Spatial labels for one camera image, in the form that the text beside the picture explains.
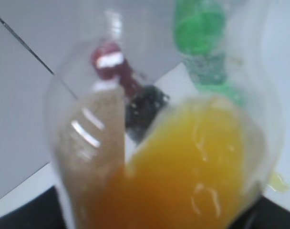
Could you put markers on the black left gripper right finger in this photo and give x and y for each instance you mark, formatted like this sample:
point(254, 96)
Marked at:
point(264, 214)

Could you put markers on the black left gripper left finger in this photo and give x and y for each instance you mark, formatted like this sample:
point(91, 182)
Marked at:
point(43, 212)

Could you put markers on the NFC orange juice bottle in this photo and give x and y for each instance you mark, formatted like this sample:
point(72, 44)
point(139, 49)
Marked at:
point(203, 161)

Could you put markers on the dark red wine bottle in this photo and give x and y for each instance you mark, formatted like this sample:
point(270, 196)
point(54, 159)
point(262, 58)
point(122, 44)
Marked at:
point(143, 102)

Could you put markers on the green plastic soda bottle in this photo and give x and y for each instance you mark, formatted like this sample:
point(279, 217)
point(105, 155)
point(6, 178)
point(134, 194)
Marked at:
point(199, 36)

